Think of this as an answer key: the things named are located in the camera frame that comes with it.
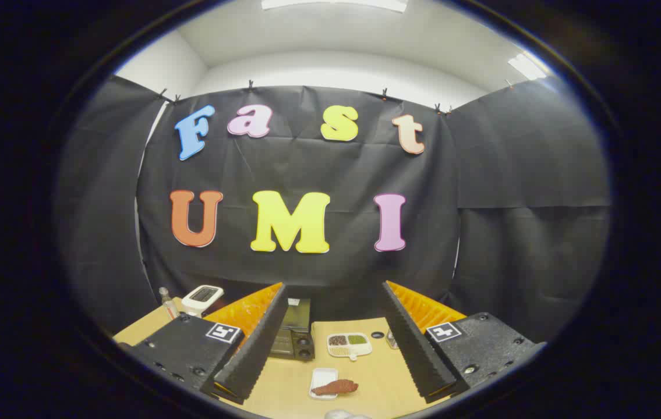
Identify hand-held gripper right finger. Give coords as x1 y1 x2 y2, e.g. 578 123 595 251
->
381 280 546 404

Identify white divided tray of beans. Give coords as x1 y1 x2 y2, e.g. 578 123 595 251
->
327 332 373 361

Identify ceiling light panel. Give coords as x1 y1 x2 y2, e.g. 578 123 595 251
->
508 54 549 81
261 0 408 12

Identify white pop-up toaster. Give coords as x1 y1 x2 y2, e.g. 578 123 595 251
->
182 285 224 318

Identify red meat slice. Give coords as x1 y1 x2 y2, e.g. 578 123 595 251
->
312 379 359 397

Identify black toaster oven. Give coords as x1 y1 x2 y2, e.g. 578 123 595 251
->
269 298 316 361

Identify small clear bottle orange label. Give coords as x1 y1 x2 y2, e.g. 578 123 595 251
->
159 287 179 321

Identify small white ribbed tray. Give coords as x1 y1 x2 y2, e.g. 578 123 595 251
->
309 368 339 400

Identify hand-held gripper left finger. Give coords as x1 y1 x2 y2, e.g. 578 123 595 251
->
122 282 289 405

